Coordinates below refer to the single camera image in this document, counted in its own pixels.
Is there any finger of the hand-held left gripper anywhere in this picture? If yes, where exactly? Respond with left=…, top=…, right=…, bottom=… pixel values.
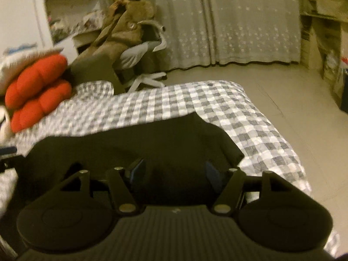
left=0, top=146, right=18, bottom=174

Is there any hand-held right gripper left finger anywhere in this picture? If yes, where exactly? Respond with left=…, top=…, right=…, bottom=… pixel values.
left=58, top=158, right=146, bottom=215

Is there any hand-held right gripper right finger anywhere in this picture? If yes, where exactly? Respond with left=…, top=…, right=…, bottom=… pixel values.
left=204, top=161, right=276, bottom=215

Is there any dark garment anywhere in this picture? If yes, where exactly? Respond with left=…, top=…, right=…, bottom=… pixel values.
left=26, top=111, right=245, bottom=206

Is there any white plush toy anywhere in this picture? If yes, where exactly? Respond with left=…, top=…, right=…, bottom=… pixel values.
left=0, top=106, right=15, bottom=145

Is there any grey white checkered blanket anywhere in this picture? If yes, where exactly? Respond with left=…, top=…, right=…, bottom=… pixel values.
left=0, top=80, right=340, bottom=253

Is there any red segmented cushion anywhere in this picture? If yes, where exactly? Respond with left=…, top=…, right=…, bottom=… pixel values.
left=5, top=54, right=73, bottom=132

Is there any white pillow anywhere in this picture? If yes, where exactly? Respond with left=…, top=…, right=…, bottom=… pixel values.
left=0, top=47, right=65, bottom=88

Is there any blue white cloth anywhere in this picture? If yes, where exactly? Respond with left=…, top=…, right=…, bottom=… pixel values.
left=4, top=43, right=38, bottom=57

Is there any white office chair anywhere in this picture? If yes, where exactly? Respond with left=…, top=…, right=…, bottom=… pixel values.
left=117, top=19, right=168, bottom=93

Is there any white desk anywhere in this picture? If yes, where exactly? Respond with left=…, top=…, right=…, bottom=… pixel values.
left=71, top=28, right=102, bottom=56

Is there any patterned grey curtain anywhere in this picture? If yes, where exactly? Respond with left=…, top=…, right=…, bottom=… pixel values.
left=141, top=0, right=303, bottom=70

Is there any wooden shelf unit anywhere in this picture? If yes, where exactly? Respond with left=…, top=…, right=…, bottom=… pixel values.
left=299, top=0, right=348, bottom=112

